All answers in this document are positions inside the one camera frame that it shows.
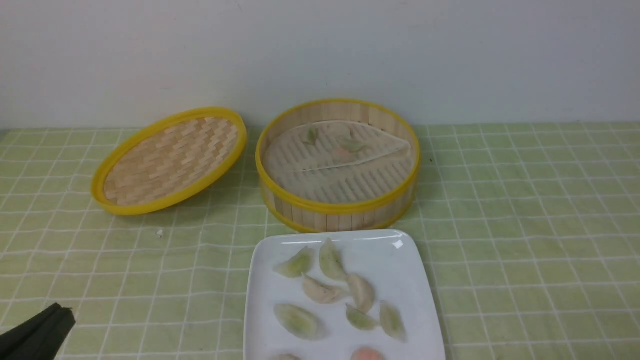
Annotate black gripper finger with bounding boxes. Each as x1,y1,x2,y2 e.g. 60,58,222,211
0,303,63,360
20,308,76,360

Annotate beige dumpling at plate edge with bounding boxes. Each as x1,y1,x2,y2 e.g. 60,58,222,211
273,353,301,360

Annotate large green dumpling on plate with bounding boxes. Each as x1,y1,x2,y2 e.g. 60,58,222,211
273,303,321,341

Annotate white square plate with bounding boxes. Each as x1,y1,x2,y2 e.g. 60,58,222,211
243,229,446,360

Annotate small green dumpling on plate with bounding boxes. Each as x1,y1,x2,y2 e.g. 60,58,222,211
345,303,378,331

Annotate pink dumpling on plate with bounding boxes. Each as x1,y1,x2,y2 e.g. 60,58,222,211
350,346,386,360

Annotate beige dumpling upright on plate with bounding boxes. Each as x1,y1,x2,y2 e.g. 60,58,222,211
346,273,376,313

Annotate yellow rimmed bamboo steamer lid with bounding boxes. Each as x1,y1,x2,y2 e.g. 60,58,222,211
90,107,248,216

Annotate yellow rimmed bamboo steamer basket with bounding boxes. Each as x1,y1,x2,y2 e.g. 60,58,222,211
254,98,421,233

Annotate white steamer liner cloth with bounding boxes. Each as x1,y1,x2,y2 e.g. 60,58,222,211
263,120,415,205

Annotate pink dumpling in steamer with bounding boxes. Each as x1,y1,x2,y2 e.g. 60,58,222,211
332,146,357,163

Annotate green checkered tablecloth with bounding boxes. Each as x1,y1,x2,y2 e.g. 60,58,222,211
0,123,640,360

